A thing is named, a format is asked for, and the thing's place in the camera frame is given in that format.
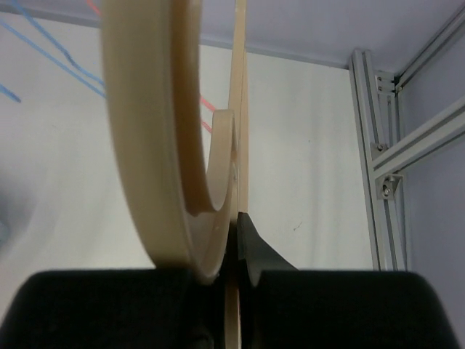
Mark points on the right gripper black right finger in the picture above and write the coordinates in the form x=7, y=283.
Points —
x=283, y=307

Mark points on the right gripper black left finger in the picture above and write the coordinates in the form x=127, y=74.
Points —
x=135, y=308

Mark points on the beige wooden hanger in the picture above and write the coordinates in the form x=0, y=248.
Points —
x=182, y=198

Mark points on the light blue hanger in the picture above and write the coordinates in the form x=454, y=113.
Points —
x=11, y=95
x=71, y=46

